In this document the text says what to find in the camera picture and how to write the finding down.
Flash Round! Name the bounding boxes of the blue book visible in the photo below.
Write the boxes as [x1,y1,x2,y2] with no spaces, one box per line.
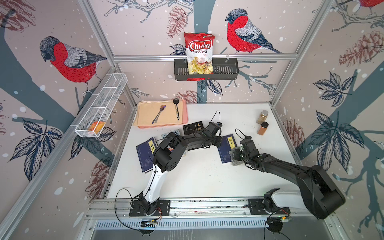
[218,134,237,164]
[136,138,157,173]

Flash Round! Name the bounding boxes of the black portrait cover book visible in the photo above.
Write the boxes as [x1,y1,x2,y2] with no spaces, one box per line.
[183,121,204,136]

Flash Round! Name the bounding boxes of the Treehouse colourful paperback book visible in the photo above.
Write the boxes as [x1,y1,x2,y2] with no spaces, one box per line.
[162,129,181,139]

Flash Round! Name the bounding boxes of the grey striped cloth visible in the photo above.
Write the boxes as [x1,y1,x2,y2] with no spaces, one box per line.
[229,148,243,166]

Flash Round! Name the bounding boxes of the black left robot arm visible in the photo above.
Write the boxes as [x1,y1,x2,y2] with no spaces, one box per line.
[138,122,222,215]

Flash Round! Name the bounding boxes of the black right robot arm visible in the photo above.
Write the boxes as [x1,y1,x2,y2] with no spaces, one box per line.
[230,136,346,220]

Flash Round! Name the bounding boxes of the orange spice jar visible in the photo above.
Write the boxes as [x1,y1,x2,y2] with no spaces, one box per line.
[257,122,269,136]

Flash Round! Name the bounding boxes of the beige spice jar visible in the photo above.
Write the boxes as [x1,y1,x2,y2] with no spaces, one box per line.
[257,110,269,125]

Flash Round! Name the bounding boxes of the black ladle spoon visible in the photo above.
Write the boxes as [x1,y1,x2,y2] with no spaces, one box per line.
[173,98,180,121]

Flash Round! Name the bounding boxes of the iridescent purple spoon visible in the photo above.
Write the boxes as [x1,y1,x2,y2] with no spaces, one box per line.
[152,105,166,125]

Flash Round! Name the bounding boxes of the beige placemat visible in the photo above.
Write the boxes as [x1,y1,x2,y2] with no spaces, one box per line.
[132,100,185,127]

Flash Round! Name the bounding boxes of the red Chuba chips bag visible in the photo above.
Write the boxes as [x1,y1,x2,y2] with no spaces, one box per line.
[184,33,215,75]

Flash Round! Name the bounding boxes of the orange packet in shelf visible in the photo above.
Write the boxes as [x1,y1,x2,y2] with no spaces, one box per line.
[87,121,106,134]

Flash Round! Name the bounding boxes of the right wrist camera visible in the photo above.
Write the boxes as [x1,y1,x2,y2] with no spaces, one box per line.
[244,136,252,143]

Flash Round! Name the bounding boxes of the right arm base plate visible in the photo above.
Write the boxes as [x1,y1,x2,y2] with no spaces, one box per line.
[248,198,291,215]

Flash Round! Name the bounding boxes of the black wall basket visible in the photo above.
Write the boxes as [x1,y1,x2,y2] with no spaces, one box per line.
[174,58,239,81]

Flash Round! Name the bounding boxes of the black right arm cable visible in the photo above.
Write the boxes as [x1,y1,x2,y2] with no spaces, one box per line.
[263,209,292,240]

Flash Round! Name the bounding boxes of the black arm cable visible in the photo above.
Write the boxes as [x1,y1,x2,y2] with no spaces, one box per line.
[113,187,163,233]
[263,209,292,240]

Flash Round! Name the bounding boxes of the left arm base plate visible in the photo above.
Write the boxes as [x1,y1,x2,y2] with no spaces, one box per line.
[129,200,171,217]

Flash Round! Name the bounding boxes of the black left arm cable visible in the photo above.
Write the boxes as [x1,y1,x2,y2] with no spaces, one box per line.
[113,187,163,233]

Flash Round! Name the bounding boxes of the white wire wall shelf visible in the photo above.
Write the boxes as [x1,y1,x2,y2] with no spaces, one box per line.
[75,73,128,138]

